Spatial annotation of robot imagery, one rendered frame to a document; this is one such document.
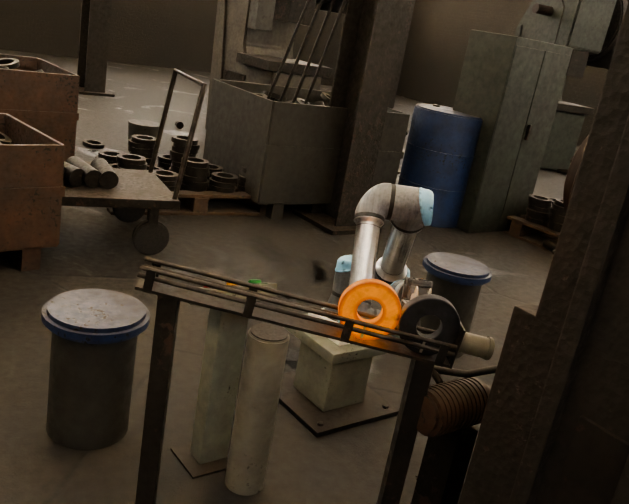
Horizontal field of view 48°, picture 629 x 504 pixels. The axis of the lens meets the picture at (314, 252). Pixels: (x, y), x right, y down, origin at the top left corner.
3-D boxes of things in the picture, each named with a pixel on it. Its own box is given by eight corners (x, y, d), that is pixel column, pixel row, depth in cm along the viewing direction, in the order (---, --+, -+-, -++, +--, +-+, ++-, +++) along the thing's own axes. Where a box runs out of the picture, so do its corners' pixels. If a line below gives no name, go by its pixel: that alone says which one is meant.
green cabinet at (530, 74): (427, 215, 584) (470, 29, 538) (482, 213, 626) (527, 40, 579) (470, 234, 549) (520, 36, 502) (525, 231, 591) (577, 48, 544)
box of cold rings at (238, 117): (324, 185, 626) (341, 86, 599) (390, 217, 555) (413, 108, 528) (198, 183, 555) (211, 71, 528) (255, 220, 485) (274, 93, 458)
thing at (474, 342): (489, 364, 177) (497, 344, 175) (455, 356, 176) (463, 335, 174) (483, 353, 183) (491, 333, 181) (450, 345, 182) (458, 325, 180)
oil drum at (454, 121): (477, 227, 574) (505, 119, 546) (426, 230, 539) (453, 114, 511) (427, 205, 618) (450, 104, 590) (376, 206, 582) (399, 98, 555)
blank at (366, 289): (409, 292, 172) (407, 286, 175) (349, 275, 170) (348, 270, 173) (390, 347, 176) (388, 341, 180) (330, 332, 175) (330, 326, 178)
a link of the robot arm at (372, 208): (358, 172, 220) (338, 325, 206) (393, 177, 220) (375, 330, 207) (354, 186, 231) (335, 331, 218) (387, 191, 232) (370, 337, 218)
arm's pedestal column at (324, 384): (256, 382, 276) (266, 322, 268) (335, 366, 300) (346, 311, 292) (316, 437, 247) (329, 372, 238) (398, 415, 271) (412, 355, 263)
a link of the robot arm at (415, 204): (365, 273, 267) (392, 175, 223) (404, 279, 267) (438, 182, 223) (363, 299, 259) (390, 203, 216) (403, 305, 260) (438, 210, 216)
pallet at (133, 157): (231, 184, 569) (238, 130, 556) (277, 215, 506) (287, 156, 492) (79, 180, 505) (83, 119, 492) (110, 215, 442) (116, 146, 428)
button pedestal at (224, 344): (252, 462, 227) (282, 286, 208) (185, 481, 212) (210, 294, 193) (228, 435, 239) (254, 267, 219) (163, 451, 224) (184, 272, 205)
